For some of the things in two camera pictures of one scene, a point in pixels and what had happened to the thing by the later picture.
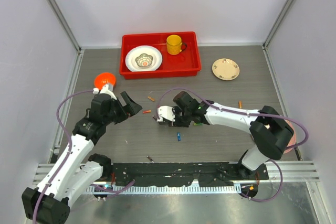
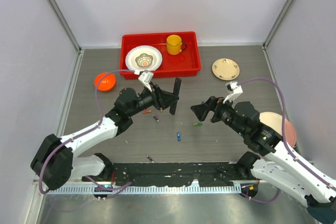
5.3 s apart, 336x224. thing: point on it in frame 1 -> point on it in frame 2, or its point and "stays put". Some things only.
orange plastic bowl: (104, 78) stays put
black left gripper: (130, 109) -> (161, 99)
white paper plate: (143, 58) stays put
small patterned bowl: (144, 60) stays put
